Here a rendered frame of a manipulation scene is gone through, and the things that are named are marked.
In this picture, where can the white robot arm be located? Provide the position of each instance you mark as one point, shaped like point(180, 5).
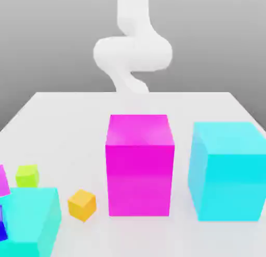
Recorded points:
point(133, 53)

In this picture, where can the small orange cube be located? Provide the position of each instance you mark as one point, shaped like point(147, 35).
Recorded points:
point(82, 205)

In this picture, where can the small lime green cube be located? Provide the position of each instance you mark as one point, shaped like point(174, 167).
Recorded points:
point(27, 176)

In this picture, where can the small violet cube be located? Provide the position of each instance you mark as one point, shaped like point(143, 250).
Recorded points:
point(3, 182)

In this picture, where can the small blue cube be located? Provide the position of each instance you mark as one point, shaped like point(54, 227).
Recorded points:
point(2, 228)

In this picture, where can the large magenta box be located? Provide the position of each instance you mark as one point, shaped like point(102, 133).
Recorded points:
point(139, 169)

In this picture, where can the large cyan box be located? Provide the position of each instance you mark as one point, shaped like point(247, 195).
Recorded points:
point(228, 178)

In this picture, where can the large turquoise box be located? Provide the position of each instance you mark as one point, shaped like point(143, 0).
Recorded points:
point(29, 219)

